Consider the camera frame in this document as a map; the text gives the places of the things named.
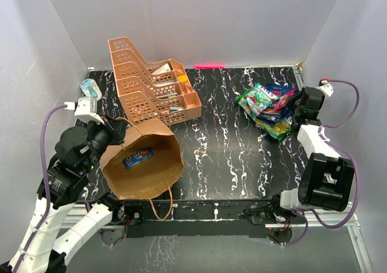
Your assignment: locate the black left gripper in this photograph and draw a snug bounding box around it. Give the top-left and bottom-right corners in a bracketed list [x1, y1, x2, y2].
[82, 111, 129, 172]

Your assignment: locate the red snack packet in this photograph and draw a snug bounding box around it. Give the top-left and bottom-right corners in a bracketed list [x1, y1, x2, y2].
[274, 88, 296, 110]

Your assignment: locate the yellow green fruit snack bag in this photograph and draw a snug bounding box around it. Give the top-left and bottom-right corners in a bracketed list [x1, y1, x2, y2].
[255, 116, 292, 140]

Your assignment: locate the teal snack packet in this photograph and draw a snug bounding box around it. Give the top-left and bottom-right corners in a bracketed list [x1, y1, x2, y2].
[243, 84, 279, 119]

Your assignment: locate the blue candy packet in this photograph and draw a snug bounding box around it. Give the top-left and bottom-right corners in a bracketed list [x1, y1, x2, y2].
[122, 148, 154, 169]

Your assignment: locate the green cassava chips bag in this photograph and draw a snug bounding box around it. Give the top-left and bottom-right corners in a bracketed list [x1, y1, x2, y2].
[236, 88, 254, 117]

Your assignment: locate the brown paper bag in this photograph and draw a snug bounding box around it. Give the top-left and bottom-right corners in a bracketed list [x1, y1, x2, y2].
[99, 117, 185, 221]

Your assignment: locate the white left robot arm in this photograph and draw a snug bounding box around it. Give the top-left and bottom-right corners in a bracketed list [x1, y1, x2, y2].
[1, 116, 127, 272]

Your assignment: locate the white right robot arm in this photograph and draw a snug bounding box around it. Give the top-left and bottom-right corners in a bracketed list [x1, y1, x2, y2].
[269, 81, 355, 223]

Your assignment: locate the blue white correction tape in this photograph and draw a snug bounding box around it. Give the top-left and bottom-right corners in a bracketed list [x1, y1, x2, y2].
[80, 78, 102, 100]

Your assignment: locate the peach plastic file organizer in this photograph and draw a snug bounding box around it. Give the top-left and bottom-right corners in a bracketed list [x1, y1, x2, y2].
[108, 37, 202, 126]

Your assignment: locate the white card in organizer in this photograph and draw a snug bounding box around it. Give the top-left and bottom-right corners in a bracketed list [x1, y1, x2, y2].
[152, 63, 172, 75]

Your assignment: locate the yellow object in organizer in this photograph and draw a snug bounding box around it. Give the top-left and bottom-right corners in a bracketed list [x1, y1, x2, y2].
[178, 75, 188, 84]

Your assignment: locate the pink tape strip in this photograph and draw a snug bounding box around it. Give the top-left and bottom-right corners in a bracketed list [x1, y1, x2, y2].
[194, 64, 224, 70]

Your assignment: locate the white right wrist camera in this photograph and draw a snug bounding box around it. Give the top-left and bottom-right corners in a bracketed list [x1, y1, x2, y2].
[317, 78, 334, 97]

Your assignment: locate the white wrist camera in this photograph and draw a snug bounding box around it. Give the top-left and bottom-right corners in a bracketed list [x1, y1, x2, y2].
[317, 78, 334, 97]
[63, 97, 105, 125]

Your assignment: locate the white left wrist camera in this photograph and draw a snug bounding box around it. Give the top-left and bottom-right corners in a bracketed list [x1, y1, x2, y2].
[63, 97, 105, 125]

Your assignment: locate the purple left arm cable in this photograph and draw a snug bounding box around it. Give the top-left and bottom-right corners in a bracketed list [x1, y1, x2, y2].
[11, 105, 69, 271]

